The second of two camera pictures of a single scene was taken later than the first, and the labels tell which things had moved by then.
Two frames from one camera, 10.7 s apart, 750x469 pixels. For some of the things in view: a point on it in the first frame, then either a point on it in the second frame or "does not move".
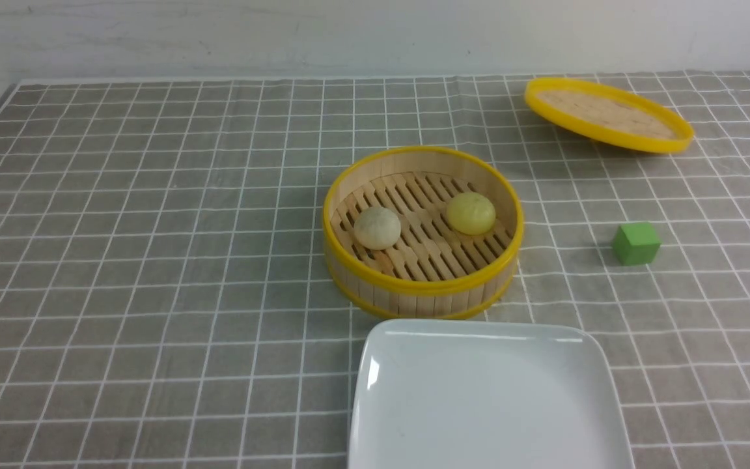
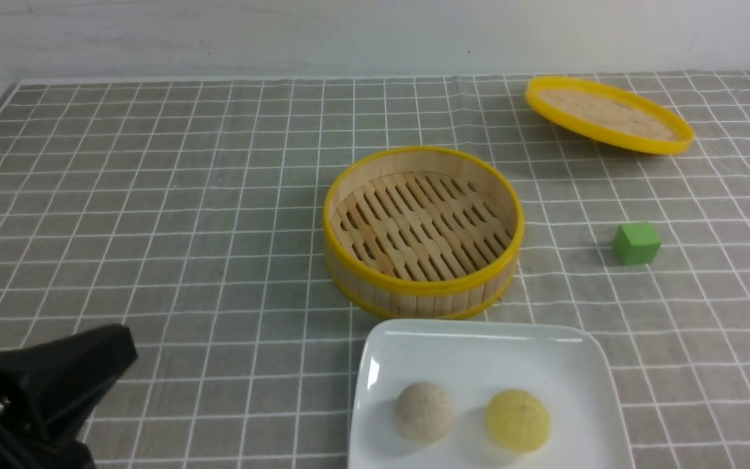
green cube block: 636,243 does not move
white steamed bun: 377,228 -> 424,411
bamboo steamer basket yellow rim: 418,232 does not move
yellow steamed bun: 471,213 -> 517,420
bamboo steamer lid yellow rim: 609,114 does not move
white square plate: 461,394 does not move
